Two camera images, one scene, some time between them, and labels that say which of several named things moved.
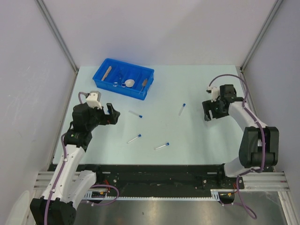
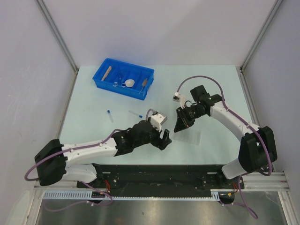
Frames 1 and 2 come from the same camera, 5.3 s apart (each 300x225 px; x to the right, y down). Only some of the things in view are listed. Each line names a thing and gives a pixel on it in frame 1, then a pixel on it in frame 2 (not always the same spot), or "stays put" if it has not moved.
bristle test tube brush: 144,82 stays put
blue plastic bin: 124,78 stays put
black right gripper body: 214,108 -> 189,115
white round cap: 130,83 stays put
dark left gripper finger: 111,110 -> 166,136
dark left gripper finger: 113,118 -> 163,145
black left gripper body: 98,117 -> 153,137
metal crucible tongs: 116,84 stays put
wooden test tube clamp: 107,72 stays put
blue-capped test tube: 136,114 stays put
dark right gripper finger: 208,116 -> 180,124
